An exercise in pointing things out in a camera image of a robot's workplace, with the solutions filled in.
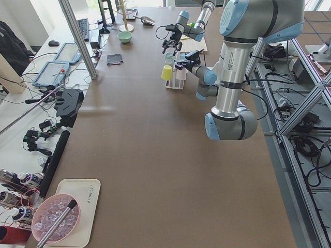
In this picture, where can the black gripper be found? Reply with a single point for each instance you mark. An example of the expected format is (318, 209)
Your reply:
(176, 36)
(187, 65)

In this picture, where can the pink plastic cup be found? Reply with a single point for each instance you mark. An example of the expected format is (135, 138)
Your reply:
(181, 74)

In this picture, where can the green plastic cup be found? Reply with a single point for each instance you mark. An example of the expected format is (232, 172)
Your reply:
(169, 55)

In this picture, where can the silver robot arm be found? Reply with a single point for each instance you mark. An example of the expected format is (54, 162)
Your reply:
(208, 7)
(242, 24)

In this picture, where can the light blue cup on rack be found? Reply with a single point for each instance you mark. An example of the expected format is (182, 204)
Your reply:
(182, 56)

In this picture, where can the grey cup on rack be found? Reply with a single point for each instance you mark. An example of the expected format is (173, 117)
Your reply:
(169, 62)

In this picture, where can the yellow cup on rack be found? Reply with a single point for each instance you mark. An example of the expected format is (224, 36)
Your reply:
(167, 73)

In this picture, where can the bamboo cutting board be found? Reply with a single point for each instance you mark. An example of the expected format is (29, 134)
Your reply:
(194, 43)

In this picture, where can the metal scoop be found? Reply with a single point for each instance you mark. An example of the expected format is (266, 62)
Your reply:
(146, 20)

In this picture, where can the green bowl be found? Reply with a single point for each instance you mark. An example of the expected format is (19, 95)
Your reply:
(124, 37)

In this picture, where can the wooden mug tree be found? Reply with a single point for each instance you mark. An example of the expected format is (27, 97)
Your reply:
(126, 27)

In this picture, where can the grey folded cloth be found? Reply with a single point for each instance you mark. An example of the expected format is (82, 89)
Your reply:
(114, 59)

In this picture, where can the black keyboard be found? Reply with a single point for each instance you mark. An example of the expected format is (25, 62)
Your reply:
(83, 25)

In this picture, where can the blue teach pendant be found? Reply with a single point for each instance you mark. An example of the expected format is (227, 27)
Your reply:
(52, 74)
(69, 52)

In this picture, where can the black computer mouse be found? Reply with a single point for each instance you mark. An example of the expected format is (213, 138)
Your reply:
(53, 43)

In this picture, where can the cream tray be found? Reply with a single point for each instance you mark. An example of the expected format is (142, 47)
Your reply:
(85, 192)

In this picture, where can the metal tongs in bowl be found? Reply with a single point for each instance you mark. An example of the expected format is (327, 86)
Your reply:
(56, 224)

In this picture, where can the pink bowl of ice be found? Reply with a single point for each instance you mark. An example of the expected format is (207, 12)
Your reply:
(48, 212)

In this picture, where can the white wire cup rack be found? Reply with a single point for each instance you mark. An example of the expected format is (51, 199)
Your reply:
(174, 83)

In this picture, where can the aluminium frame post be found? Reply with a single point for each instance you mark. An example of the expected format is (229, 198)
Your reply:
(72, 23)

